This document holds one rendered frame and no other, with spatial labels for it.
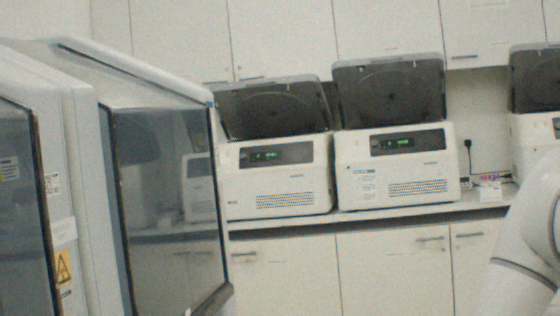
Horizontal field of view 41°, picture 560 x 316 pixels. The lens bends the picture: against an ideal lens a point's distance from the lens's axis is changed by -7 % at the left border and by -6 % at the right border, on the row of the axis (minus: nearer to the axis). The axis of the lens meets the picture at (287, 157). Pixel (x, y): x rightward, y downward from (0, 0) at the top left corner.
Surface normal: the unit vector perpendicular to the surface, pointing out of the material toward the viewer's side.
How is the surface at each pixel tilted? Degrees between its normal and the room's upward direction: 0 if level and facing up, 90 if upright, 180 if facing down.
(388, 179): 90
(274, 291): 90
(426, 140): 59
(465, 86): 90
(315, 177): 90
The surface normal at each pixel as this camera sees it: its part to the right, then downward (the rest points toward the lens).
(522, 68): -0.02, 0.83
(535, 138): -0.19, -0.45
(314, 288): -0.15, 0.07
